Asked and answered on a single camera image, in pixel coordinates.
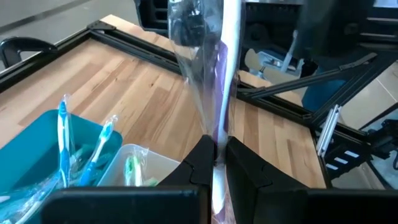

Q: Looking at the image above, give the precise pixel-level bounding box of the silver bracket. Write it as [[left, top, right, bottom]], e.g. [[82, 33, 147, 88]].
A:
[[315, 104, 343, 158]]

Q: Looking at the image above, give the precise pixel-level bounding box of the green toothbrush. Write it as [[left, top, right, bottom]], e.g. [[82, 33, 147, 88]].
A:
[[123, 146, 150, 187]]

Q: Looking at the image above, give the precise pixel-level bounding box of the purple toothbrush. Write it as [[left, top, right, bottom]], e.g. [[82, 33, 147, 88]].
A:
[[167, 0, 247, 224]]

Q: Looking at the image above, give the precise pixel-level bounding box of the blue plastic object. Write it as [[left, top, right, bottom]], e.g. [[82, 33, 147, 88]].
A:
[[300, 77, 346, 112]]

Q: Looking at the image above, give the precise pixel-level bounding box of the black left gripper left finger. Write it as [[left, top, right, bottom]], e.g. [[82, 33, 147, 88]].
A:
[[42, 135, 217, 224]]

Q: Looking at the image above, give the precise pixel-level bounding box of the clear plastic bin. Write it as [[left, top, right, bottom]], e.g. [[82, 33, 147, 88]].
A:
[[98, 143, 181, 187]]

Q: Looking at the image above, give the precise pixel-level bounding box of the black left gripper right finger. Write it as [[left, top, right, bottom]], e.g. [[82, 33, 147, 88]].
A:
[[226, 136, 398, 224]]

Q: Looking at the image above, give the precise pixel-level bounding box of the blue plastic bin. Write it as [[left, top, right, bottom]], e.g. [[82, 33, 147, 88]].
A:
[[0, 109, 124, 224]]

